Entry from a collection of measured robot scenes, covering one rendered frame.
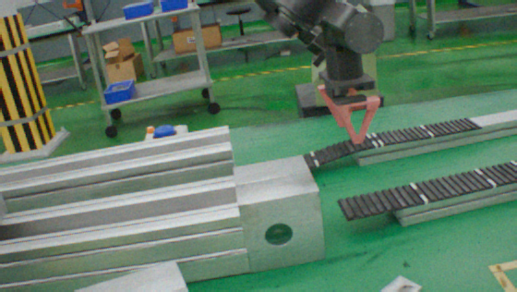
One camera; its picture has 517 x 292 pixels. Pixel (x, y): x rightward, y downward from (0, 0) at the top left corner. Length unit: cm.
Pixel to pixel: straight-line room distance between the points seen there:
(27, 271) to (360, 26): 52
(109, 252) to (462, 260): 40
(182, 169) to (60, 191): 20
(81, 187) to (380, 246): 45
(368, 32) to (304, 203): 25
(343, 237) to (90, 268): 31
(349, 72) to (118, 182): 38
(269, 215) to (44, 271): 28
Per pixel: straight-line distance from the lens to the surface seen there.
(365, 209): 58
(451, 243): 58
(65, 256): 57
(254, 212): 50
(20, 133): 387
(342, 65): 69
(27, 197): 77
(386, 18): 561
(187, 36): 546
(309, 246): 54
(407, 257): 55
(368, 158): 76
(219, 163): 69
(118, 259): 54
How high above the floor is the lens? 112
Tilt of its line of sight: 22 degrees down
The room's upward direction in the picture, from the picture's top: 9 degrees counter-clockwise
